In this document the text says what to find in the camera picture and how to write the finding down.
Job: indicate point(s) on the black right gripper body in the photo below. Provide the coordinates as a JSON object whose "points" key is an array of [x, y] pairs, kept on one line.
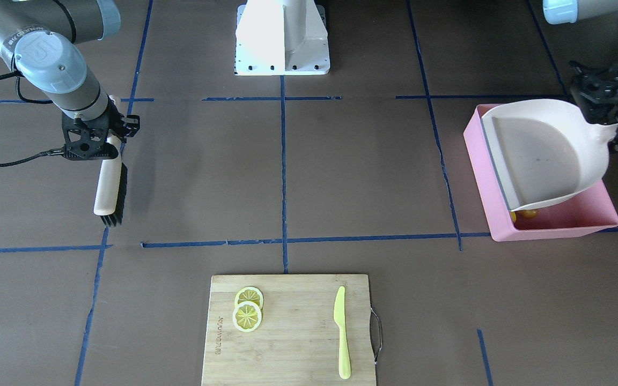
{"points": [[126, 124]]}

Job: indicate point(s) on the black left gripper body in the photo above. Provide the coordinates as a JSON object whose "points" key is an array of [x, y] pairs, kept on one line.
{"points": [[605, 109]]}

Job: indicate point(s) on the beige plastic dustpan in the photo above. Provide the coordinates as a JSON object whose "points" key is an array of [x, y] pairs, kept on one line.
{"points": [[544, 151]]}

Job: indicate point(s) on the toy ginger root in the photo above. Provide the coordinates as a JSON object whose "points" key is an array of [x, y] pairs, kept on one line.
{"points": [[525, 214]]}

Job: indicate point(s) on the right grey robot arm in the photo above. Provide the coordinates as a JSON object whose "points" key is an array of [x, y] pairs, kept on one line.
{"points": [[39, 42]]}

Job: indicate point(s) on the pink plastic bin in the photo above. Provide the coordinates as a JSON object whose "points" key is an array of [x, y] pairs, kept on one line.
{"points": [[588, 212]]}

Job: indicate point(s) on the bamboo cutting board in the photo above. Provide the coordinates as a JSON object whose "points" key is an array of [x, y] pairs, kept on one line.
{"points": [[297, 341]]}

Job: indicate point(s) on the yellow-green plastic knife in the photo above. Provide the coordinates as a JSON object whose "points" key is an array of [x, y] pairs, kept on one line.
{"points": [[339, 317]]}

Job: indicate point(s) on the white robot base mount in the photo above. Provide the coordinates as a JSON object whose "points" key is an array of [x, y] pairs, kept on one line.
{"points": [[282, 38]]}

